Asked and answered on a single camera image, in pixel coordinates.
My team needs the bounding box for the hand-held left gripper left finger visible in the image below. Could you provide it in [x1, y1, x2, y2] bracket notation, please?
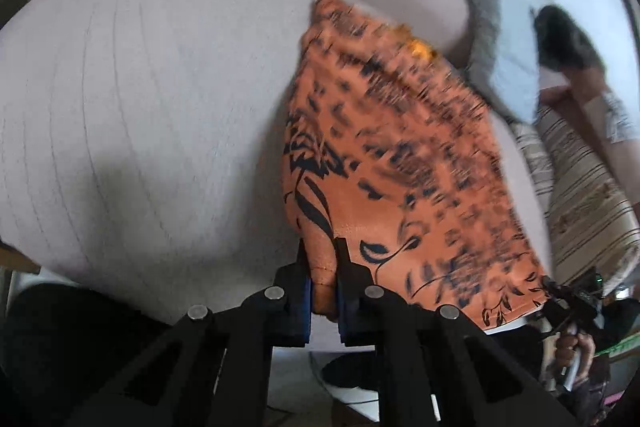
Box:
[65, 241, 314, 427]

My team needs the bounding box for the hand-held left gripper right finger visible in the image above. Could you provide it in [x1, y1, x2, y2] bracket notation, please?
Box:
[334, 237, 577, 427]

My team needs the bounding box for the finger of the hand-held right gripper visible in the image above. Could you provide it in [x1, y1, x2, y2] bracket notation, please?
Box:
[540, 274, 568, 310]

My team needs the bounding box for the orange floral cloth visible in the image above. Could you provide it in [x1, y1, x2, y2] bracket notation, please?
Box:
[281, 0, 551, 333]

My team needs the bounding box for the person's right hand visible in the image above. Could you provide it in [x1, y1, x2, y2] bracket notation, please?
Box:
[555, 332, 597, 380]

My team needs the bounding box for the black oval object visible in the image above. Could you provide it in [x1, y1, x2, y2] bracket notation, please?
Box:
[320, 352, 396, 403]

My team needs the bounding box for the striped beige blanket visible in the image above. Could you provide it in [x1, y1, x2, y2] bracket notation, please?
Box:
[510, 104, 640, 293]

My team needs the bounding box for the white pillow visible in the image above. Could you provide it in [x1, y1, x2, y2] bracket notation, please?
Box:
[467, 0, 541, 125]

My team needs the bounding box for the beige quilted mattress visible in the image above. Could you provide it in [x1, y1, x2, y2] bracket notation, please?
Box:
[0, 0, 551, 353]

